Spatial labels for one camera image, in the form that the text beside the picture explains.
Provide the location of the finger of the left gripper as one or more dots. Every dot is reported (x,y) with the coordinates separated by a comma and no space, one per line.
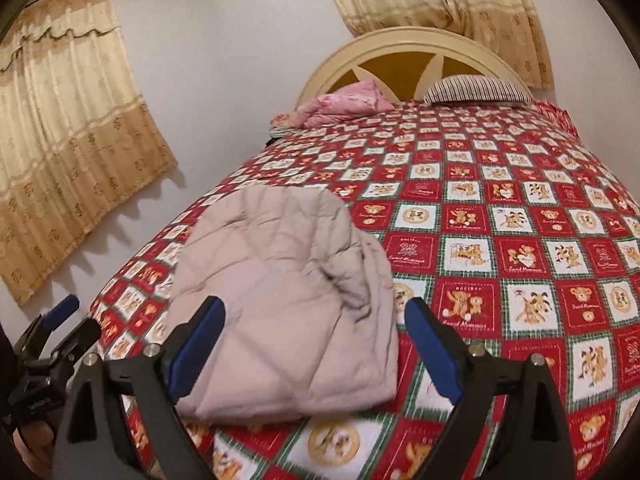
(36,335)
(73,347)

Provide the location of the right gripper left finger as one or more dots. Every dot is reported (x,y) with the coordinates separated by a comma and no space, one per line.
(94,440)

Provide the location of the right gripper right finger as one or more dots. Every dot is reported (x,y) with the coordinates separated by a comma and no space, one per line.
(532,440)

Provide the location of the beige puffer jacket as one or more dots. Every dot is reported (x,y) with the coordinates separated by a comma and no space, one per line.
(310,312)

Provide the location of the person's left hand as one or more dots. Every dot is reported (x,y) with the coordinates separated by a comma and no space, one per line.
(35,443)

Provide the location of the red teddy bear quilt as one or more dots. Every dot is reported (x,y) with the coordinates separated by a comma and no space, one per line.
(512,231)

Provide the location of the red patterned pillow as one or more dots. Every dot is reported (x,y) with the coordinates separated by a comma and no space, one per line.
(557,115)

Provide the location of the striped pillow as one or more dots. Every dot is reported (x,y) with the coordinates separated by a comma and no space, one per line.
(475,89)

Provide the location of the pink floral blanket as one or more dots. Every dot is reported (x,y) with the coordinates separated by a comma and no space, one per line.
(354,101)

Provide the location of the cream arched wooden headboard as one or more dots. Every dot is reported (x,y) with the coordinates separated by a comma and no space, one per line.
(404,62)

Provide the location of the beige curtain behind headboard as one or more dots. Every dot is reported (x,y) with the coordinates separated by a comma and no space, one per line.
(509,28)

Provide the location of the beige curtain on side wall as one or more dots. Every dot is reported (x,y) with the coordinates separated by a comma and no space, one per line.
(77,139)

